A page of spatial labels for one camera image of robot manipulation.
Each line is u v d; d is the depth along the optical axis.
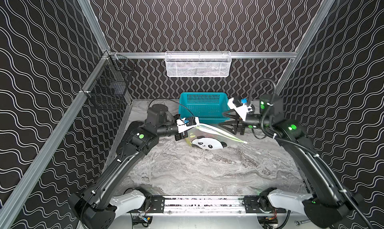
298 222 0.70
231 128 0.56
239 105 0.51
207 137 0.73
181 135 0.57
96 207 0.37
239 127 0.55
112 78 1.03
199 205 0.76
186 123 0.52
